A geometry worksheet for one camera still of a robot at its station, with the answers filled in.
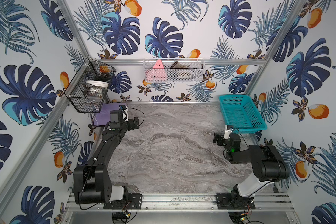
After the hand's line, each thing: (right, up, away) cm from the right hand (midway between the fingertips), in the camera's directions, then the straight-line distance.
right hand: (223, 133), depth 97 cm
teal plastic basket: (+21, +14, +17) cm, 30 cm away
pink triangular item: (-45, +40, -7) cm, 60 cm away
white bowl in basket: (-78, +30, -16) cm, 85 cm away
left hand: (-61, +11, -11) cm, 63 cm away
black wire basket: (-92, +28, -4) cm, 96 cm away
